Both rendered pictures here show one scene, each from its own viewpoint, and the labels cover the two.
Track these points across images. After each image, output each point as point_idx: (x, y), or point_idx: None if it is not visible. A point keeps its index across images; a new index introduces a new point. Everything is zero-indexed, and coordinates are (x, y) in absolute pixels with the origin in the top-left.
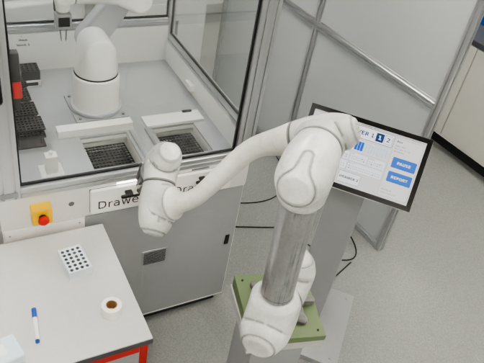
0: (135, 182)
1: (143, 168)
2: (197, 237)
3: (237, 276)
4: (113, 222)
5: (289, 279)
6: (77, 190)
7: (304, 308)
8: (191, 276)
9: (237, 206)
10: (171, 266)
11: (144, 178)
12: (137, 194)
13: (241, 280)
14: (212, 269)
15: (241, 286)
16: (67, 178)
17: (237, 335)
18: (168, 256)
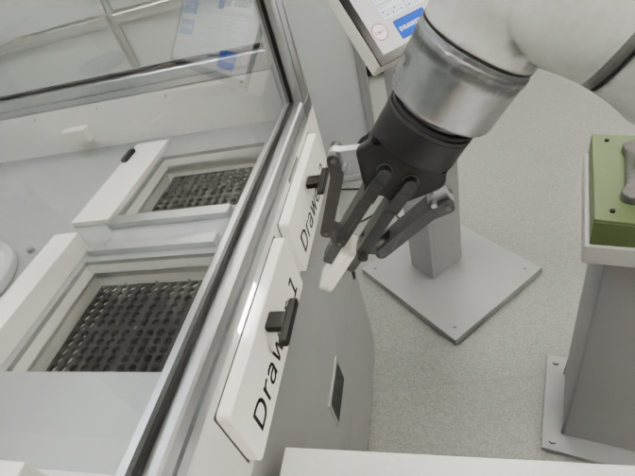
0: (258, 292)
1: (476, 68)
2: (341, 300)
3: (597, 215)
4: (283, 418)
5: None
6: (196, 460)
7: None
8: (360, 361)
9: (337, 208)
10: (349, 378)
11: None
12: (296, 304)
13: (614, 212)
14: (363, 327)
15: (631, 216)
16: (142, 471)
17: (622, 314)
18: (341, 367)
